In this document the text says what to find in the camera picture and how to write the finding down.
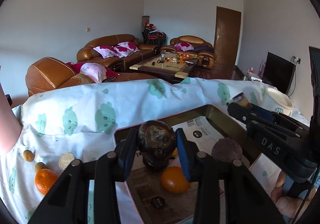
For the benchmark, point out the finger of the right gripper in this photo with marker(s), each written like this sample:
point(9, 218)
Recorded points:
point(243, 114)
point(262, 113)

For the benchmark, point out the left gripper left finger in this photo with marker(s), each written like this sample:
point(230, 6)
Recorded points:
point(67, 200)

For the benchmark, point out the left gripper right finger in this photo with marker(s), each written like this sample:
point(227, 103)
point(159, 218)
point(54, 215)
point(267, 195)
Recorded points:
point(200, 173)

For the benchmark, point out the snack cake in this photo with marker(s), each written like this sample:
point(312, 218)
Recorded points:
point(241, 100)

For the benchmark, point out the large orange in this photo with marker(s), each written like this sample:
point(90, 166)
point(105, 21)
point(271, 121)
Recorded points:
point(44, 180)

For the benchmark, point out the dark purple round fruit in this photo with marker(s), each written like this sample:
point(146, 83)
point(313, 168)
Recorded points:
point(226, 150)

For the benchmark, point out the small jar with lid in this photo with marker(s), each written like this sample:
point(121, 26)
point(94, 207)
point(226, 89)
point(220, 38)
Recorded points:
point(65, 159)

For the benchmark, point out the small tan longan fruit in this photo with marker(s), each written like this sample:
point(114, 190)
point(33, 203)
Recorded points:
point(28, 156)

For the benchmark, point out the wrinkled brown passion fruit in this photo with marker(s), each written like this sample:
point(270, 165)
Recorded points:
point(156, 142)

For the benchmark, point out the white cartoon pig mug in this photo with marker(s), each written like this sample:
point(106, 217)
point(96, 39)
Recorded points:
point(278, 102)

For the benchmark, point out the black television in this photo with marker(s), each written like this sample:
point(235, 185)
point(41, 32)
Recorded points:
point(278, 72)

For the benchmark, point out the brown leather armchair far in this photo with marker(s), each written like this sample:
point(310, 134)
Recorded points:
point(194, 47)

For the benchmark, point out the brown leather armchair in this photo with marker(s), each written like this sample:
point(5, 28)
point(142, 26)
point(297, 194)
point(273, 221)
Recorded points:
point(48, 74)
point(194, 47)

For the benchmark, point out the pink tin box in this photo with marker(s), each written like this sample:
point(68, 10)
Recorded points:
point(190, 158)

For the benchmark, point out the brown wooden door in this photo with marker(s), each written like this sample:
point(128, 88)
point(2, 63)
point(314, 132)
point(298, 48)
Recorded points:
point(227, 35)

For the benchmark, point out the white green patterned tablecloth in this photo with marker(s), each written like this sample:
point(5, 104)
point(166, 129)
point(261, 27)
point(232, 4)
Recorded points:
point(83, 119)

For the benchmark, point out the wooden coffee table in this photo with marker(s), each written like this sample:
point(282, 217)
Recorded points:
point(169, 66)

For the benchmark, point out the printed paper liner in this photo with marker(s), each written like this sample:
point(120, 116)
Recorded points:
point(157, 205)

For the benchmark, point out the magenta pillow on armchair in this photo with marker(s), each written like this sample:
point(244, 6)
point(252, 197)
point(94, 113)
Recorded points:
point(184, 46)

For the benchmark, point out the pink electric kettle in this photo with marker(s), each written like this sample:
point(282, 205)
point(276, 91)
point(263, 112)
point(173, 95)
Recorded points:
point(10, 128)

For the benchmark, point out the stacked dark chairs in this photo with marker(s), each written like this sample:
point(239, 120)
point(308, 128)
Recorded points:
point(154, 37)

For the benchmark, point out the brown leather armchair near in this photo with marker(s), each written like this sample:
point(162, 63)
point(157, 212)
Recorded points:
point(48, 74)

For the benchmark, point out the pink floral pillow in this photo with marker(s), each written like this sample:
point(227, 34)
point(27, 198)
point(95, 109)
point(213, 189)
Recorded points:
point(95, 72)

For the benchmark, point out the magenta white pillow right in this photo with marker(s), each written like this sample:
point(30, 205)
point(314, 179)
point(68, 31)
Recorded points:
point(126, 49)

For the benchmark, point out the magenta white pillow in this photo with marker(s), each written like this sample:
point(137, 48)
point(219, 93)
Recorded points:
point(126, 49)
point(106, 51)

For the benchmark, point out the brown leather long sofa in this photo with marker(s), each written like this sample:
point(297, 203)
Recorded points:
point(88, 55)

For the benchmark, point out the magenta white pillow left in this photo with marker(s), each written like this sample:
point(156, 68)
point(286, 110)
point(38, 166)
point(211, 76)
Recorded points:
point(106, 51)

